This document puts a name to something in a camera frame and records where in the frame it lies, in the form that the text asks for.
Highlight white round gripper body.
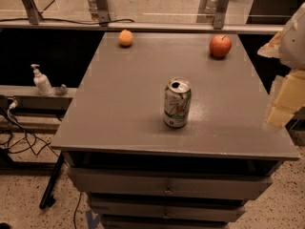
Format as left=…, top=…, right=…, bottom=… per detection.
left=279, top=3, right=305, bottom=70

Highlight grey side shelf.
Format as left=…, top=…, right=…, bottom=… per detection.
left=0, top=85, right=76, bottom=110

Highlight middle grey metal bracket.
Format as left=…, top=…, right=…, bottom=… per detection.
left=95, top=0, right=110, bottom=23

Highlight grey drawer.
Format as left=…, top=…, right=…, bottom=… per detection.
left=90, top=198, right=245, bottom=222
left=68, top=168, right=273, bottom=200
left=101, top=217, right=230, bottom=229

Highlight white green 7up can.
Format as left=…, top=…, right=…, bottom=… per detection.
left=163, top=77, right=192, bottom=128

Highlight red apple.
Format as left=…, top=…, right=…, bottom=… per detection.
left=209, top=34, right=232, bottom=58

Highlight left grey metal bracket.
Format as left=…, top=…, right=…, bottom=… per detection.
left=21, top=0, right=43, bottom=25

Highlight middle grey drawer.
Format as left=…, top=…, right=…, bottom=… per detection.
left=90, top=198, right=245, bottom=222

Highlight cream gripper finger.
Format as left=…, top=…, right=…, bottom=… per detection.
left=257, top=31, right=282, bottom=58
left=262, top=70, right=305, bottom=132

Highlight black cable on rail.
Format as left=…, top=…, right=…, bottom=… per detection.
left=0, top=16, right=135, bottom=27

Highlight small grey metal object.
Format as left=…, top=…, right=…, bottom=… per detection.
left=55, top=84, right=68, bottom=95

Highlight top grey drawer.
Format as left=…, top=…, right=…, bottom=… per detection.
left=68, top=168, right=273, bottom=200

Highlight right grey metal bracket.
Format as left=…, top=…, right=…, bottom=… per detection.
left=213, top=0, right=229, bottom=30

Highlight white pump bottle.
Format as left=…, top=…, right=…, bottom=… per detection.
left=30, top=64, right=53, bottom=96

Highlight orange fruit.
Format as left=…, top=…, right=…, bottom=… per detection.
left=119, top=30, right=133, bottom=47

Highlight grey drawer cabinet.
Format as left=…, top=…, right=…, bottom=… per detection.
left=52, top=32, right=298, bottom=229

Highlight black tangled floor cables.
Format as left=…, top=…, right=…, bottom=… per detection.
left=0, top=96, right=61, bottom=159

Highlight bottom grey drawer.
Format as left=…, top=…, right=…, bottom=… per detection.
left=101, top=217, right=230, bottom=229

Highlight grey horizontal metal rail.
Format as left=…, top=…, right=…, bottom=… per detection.
left=0, top=20, right=283, bottom=34

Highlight grey metal bracket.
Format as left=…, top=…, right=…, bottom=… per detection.
left=213, top=0, right=229, bottom=30
left=21, top=0, right=43, bottom=25
left=95, top=0, right=110, bottom=23

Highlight black metal leg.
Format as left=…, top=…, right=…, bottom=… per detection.
left=39, top=154, right=65, bottom=210

